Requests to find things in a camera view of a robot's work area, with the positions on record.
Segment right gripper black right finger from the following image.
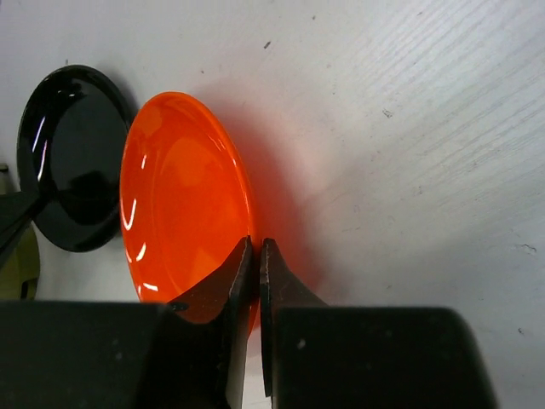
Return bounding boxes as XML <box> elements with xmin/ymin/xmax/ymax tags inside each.
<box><xmin>260</xmin><ymin>239</ymin><xmax>497</xmax><ymax>408</ymax></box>

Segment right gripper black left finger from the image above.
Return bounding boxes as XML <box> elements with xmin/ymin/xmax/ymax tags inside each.
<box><xmin>1</xmin><ymin>238</ymin><xmax>253</xmax><ymax>408</ymax></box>

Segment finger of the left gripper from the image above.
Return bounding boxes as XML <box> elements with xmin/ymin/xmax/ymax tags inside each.
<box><xmin>1</xmin><ymin>191</ymin><xmax>46</xmax><ymax>268</ymax></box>

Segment black glossy plate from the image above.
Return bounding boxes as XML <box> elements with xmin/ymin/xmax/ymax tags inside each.
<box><xmin>16</xmin><ymin>65</ymin><xmax>134</xmax><ymax>252</ymax></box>

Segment orange glossy plate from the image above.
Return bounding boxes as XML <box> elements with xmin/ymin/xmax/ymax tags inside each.
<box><xmin>118</xmin><ymin>89</ymin><xmax>261</xmax><ymax>337</ymax></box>

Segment olive green plastic bin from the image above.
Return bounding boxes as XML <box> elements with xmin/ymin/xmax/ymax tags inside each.
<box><xmin>1</xmin><ymin>163</ymin><xmax>40</xmax><ymax>301</ymax></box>

